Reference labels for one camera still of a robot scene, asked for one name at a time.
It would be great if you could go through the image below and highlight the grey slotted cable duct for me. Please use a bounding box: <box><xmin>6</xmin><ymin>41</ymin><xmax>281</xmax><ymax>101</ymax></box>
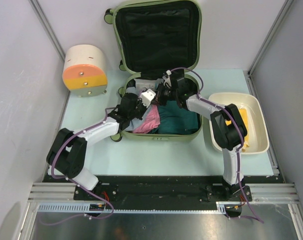
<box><xmin>37</xmin><ymin>202</ymin><xmax>226</xmax><ymax>215</ymax></box>

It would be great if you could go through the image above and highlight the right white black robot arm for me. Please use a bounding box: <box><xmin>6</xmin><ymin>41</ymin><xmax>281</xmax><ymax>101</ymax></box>
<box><xmin>154</xmin><ymin>67</ymin><xmax>248</xmax><ymax>201</ymax></box>

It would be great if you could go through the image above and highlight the white plastic tray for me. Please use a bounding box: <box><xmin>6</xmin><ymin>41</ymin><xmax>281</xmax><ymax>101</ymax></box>
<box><xmin>209</xmin><ymin>92</ymin><xmax>270</xmax><ymax>155</ymax></box>

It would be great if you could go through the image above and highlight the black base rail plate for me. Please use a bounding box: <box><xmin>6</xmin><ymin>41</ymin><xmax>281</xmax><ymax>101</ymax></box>
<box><xmin>42</xmin><ymin>175</ymin><xmax>284</xmax><ymax>211</ymax></box>

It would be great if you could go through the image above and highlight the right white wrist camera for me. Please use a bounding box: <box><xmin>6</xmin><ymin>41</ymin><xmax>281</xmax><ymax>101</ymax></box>
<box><xmin>162</xmin><ymin>70</ymin><xmax>172</xmax><ymax>88</ymax></box>

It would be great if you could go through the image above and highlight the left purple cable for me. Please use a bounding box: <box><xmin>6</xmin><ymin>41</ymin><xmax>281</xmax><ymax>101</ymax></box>
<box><xmin>38</xmin><ymin>107</ymin><xmax>117</xmax><ymax>226</ymax></box>

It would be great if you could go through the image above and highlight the dark teal cloth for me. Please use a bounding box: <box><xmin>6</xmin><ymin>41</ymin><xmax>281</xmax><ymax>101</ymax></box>
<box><xmin>156</xmin><ymin>101</ymin><xmax>200</xmax><ymax>135</ymax></box>

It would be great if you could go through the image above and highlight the pink cloth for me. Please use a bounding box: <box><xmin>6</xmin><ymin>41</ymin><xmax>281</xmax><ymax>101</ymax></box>
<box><xmin>132</xmin><ymin>105</ymin><xmax>160</xmax><ymax>134</ymax></box>

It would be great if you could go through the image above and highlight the grey blue cloth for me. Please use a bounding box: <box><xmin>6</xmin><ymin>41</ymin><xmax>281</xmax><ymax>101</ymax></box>
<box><xmin>125</xmin><ymin>106</ymin><xmax>152</xmax><ymax>132</ymax></box>

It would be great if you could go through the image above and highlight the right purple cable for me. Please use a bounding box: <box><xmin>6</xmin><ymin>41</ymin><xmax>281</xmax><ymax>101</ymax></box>
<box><xmin>166</xmin><ymin>67</ymin><xmax>265</xmax><ymax>225</ymax></box>

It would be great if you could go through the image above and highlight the white folded cloth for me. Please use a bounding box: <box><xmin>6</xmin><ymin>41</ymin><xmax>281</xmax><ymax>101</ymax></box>
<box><xmin>134</xmin><ymin>78</ymin><xmax>163</xmax><ymax>92</ymax></box>

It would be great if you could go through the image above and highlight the green hard shell suitcase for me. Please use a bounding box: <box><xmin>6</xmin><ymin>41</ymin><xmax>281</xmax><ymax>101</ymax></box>
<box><xmin>103</xmin><ymin>0</ymin><xmax>205</xmax><ymax>143</ymax></box>

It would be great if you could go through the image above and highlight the yellow cloth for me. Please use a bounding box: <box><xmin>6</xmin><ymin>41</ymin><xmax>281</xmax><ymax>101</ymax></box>
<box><xmin>238</xmin><ymin>108</ymin><xmax>250</xmax><ymax>153</ymax></box>

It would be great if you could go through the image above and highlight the round cream drawer cabinet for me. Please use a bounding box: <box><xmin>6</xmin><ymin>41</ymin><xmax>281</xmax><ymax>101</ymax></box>
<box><xmin>62</xmin><ymin>44</ymin><xmax>108</xmax><ymax>97</ymax></box>

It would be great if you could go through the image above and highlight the purple cable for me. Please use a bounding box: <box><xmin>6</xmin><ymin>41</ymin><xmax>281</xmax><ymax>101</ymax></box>
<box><xmin>166</xmin><ymin>67</ymin><xmax>265</xmax><ymax>225</ymax></box>
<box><xmin>38</xmin><ymin>107</ymin><xmax>117</xmax><ymax>226</ymax></box>

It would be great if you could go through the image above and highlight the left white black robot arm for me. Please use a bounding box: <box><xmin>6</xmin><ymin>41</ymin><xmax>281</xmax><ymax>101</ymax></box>
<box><xmin>46</xmin><ymin>91</ymin><xmax>155</xmax><ymax>200</ymax></box>

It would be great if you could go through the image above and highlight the light blue table mat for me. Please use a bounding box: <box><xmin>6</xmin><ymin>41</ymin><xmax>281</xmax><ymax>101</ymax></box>
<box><xmin>61</xmin><ymin>69</ymin><xmax>274</xmax><ymax>177</ymax></box>

